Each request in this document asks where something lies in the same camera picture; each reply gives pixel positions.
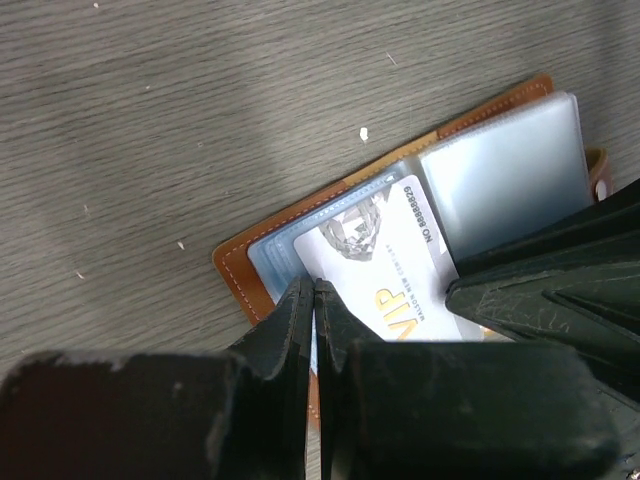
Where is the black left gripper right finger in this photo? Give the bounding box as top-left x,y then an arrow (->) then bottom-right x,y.
314,280 -> 621,479

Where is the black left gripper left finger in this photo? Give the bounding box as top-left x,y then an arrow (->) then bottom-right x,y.
1,278 -> 313,479

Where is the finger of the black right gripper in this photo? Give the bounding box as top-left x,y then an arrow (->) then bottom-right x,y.
446,182 -> 639,400

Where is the brown leather card holder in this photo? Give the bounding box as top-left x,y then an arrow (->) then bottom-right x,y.
213,74 -> 612,342

